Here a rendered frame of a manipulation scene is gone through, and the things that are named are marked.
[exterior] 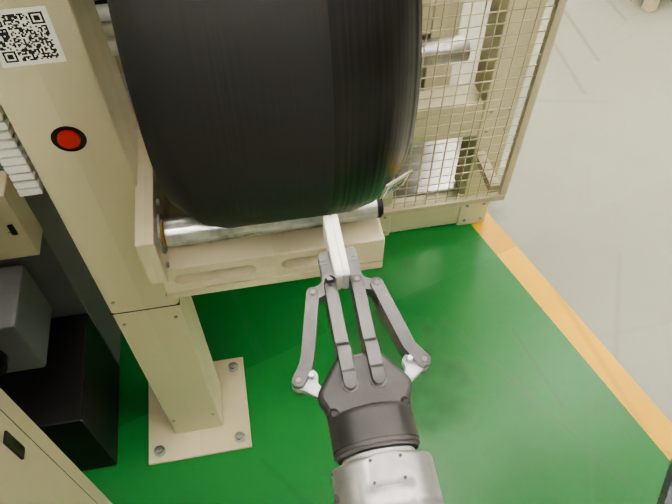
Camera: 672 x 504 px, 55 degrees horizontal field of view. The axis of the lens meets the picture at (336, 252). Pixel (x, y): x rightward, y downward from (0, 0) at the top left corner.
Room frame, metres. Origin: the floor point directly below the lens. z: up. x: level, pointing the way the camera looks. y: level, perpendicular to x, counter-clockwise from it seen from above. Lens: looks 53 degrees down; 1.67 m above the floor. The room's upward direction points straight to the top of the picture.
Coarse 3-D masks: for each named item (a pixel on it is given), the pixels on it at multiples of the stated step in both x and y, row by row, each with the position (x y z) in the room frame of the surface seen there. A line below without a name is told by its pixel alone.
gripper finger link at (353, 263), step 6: (348, 252) 0.38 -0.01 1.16; (354, 252) 0.38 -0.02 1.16; (348, 258) 0.37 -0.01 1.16; (354, 258) 0.37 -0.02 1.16; (348, 264) 0.37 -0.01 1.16; (354, 264) 0.37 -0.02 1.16; (354, 270) 0.36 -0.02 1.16; (360, 270) 0.36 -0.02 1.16; (366, 282) 0.35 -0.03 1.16; (366, 288) 0.34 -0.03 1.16; (372, 294) 0.34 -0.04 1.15
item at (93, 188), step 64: (0, 0) 0.65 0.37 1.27; (64, 0) 0.66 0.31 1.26; (0, 64) 0.64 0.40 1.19; (64, 64) 0.66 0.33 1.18; (64, 128) 0.65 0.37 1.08; (128, 128) 0.73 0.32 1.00; (64, 192) 0.64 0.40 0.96; (128, 192) 0.66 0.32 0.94; (128, 256) 0.65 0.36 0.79; (128, 320) 0.64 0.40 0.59; (192, 320) 0.72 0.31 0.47; (192, 384) 0.66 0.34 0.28
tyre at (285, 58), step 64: (128, 0) 0.53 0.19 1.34; (192, 0) 0.52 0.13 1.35; (256, 0) 0.53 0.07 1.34; (320, 0) 0.54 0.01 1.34; (384, 0) 0.55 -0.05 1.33; (128, 64) 0.52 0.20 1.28; (192, 64) 0.50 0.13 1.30; (256, 64) 0.50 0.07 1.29; (320, 64) 0.51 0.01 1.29; (384, 64) 0.53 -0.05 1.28; (192, 128) 0.48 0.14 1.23; (256, 128) 0.49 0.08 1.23; (320, 128) 0.50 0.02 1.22; (384, 128) 0.51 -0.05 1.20; (192, 192) 0.48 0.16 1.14; (256, 192) 0.49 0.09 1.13; (320, 192) 0.51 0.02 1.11
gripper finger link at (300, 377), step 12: (312, 288) 0.34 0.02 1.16; (312, 300) 0.33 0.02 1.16; (312, 312) 0.31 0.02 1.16; (312, 324) 0.30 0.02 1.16; (312, 336) 0.29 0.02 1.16; (312, 348) 0.28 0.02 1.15; (300, 360) 0.27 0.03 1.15; (312, 360) 0.27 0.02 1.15; (300, 372) 0.26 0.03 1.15; (300, 384) 0.24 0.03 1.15
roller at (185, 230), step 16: (368, 208) 0.65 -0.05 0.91; (160, 224) 0.61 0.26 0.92; (176, 224) 0.61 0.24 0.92; (192, 224) 0.61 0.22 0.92; (272, 224) 0.62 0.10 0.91; (288, 224) 0.63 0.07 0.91; (304, 224) 0.63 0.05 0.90; (320, 224) 0.64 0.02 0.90; (176, 240) 0.60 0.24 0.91; (192, 240) 0.60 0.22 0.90; (208, 240) 0.60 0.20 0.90
